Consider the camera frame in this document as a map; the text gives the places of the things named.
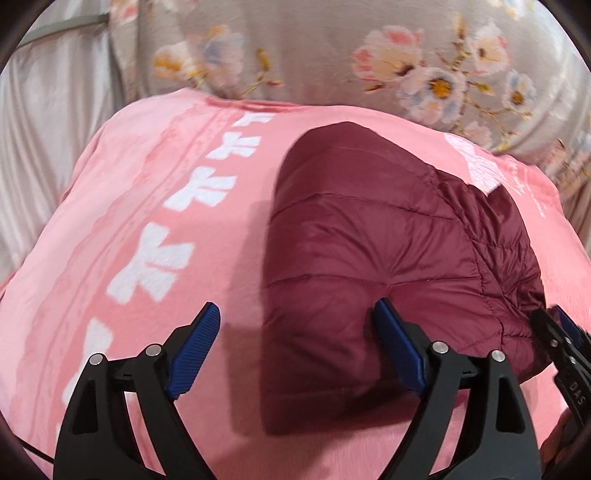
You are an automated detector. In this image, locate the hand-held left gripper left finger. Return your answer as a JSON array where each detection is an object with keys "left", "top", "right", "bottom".
[{"left": 52, "top": 301, "right": 222, "bottom": 480}]

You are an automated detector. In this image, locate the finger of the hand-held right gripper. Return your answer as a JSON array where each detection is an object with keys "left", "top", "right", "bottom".
[
  {"left": 530, "top": 308, "right": 573, "bottom": 365},
  {"left": 551, "top": 305, "right": 591, "bottom": 344}
]

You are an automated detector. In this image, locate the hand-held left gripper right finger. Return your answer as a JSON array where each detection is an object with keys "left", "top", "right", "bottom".
[{"left": 372, "top": 298, "right": 541, "bottom": 480}]

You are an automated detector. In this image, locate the maroon puffer jacket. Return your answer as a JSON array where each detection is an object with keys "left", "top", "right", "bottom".
[{"left": 259, "top": 121, "right": 561, "bottom": 437}]

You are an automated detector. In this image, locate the person's right hand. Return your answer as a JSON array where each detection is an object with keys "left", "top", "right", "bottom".
[{"left": 539, "top": 408, "right": 583, "bottom": 469}]

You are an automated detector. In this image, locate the pink blanket with white bows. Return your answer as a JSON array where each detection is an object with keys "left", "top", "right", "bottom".
[{"left": 0, "top": 88, "right": 591, "bottom": 480}]

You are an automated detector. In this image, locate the white satin cloth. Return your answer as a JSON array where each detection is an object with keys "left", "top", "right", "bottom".
[{"left": 0, "top": 0, "right": 132, "bottom": 284}]

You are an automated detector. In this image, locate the floral bed sheet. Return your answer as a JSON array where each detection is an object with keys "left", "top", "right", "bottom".
[{"left": 108, "top": 0, "right": 591, "bottom": 232}]

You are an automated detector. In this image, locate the black cable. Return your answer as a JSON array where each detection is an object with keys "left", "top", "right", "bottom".
[{"left": 21, "top": 440, "right": 57, "bottom": 465}]

